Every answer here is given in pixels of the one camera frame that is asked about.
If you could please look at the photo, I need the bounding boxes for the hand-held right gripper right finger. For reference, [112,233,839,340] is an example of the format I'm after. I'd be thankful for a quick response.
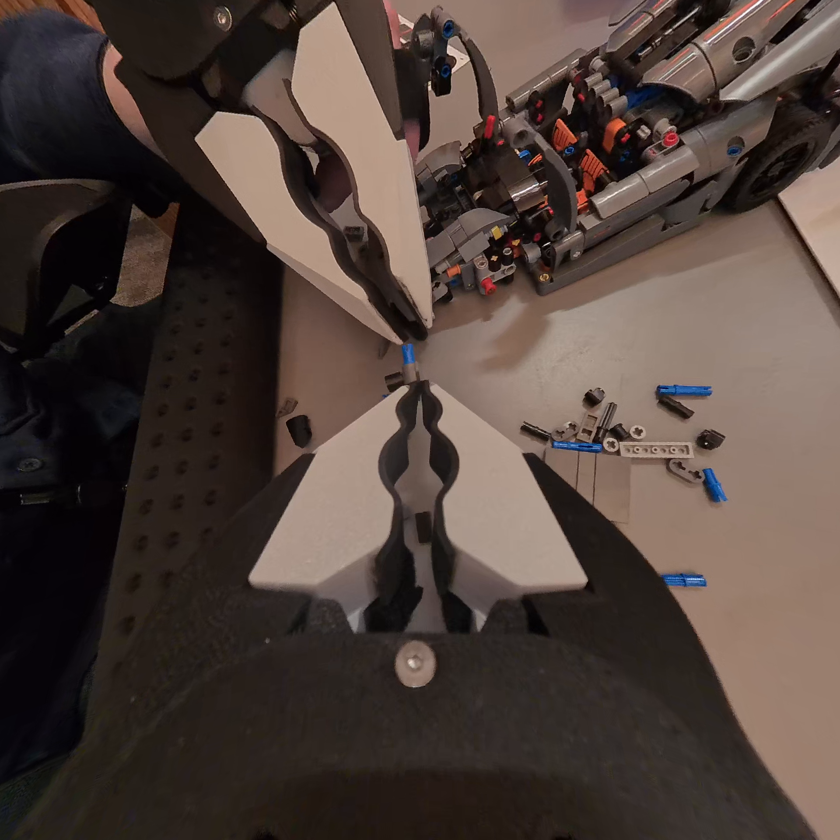
[423,382,589,634]

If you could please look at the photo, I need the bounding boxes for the black perforated board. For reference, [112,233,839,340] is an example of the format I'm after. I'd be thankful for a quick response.
[92,197,316,723]

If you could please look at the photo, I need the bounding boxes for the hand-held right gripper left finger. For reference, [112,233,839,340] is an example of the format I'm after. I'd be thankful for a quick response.
[248,386,421,634]

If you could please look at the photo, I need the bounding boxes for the person's left hand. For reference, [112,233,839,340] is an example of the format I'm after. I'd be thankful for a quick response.
[105,0,421,211]

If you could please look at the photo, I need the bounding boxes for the lego car model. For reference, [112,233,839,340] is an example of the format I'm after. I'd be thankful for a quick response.
[394,0,840,309]

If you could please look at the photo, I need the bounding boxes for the person's left forearm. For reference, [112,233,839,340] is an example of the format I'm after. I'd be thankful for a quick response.
[0,10,142,198]

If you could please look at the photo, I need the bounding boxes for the scattered loose lego pieces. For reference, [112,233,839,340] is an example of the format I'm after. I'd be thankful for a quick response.
[279,223,729,588]

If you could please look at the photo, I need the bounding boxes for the black office chair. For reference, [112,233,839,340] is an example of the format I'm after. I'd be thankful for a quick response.
[0,177,135,362]

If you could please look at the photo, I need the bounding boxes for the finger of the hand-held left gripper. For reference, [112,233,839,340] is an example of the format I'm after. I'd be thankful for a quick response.
[195,108,406,347]
[282,0,435,339]

